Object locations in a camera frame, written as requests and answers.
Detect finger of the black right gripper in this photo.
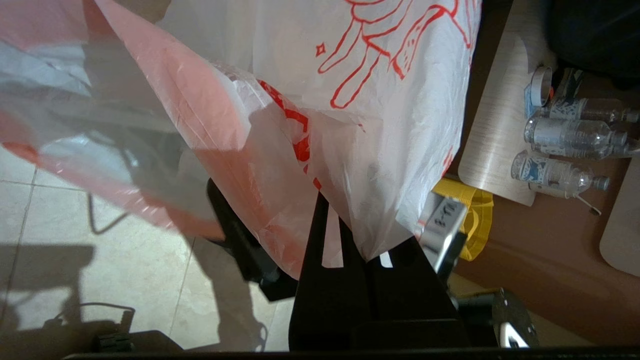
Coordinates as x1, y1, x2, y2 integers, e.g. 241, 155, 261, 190
206, 177, 299, 302

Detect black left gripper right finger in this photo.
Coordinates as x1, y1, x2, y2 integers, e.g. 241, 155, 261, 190
369, 236, 472, 352

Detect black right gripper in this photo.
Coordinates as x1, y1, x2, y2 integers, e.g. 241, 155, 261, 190
417, 194, 469, 275

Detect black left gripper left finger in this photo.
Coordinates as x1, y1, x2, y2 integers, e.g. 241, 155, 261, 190
288, 192, 371, 352

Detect white red plastic bag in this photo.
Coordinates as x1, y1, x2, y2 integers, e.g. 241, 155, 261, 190
0, 0, 483, 281

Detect yellow plastic bag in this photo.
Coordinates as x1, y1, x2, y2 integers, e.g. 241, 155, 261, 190
432, 177, 496, 262

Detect clear bottle blue-white label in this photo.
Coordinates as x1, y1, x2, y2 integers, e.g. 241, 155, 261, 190
510, 149, 612, 200
540, 96, 640, 124
523, 116, 640, 161

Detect white round object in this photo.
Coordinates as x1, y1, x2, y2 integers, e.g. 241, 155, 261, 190
530, 66, 555, 108

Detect beige rounded wood-grain board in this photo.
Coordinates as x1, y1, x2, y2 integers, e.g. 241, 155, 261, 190
599, 156, 640, 278

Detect dark teal patterned wrapper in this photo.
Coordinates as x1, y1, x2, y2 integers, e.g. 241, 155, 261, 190
555, 67, 586, 101

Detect black trousers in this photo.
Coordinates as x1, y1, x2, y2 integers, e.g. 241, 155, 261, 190
545, 0, 640, 92

